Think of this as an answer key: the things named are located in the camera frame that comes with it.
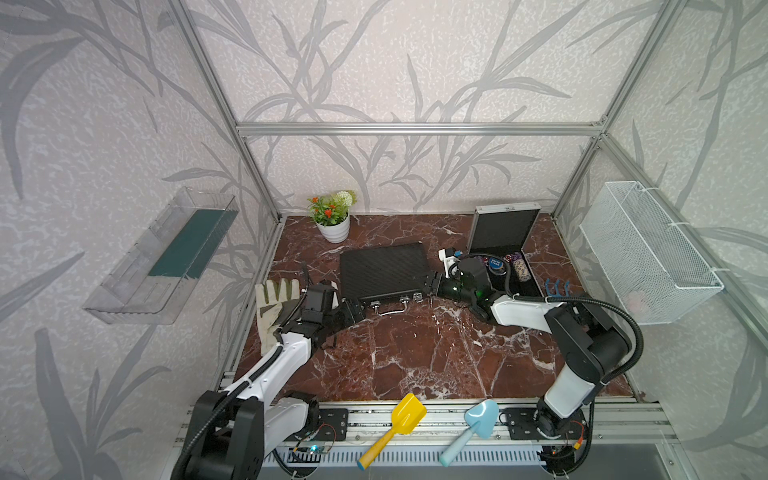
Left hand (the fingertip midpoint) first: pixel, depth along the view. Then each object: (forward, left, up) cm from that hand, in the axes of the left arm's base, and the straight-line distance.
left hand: (357, 311), depth 87 cm
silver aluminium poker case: (+26, -46, +5) cm, 53 cm away
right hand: (+8, -17, +5) cm, 20 cm away
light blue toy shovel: (-26, -34, -6) cm, 43 cm away
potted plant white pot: (+33, +12, +8) cm, 36 cm away
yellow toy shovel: (-26, -14, -6) cm, 30 cm away
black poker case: (+13, -10, -1) cm, 16 cm away
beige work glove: (+4, +29, -6) cm, 30 cm away
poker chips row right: (+17, -54, -2) cm, 57 cm away
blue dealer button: (+19, -46, -2) cm, 50 cm away
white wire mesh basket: (-3, -67, +29) cm, 73 cm away
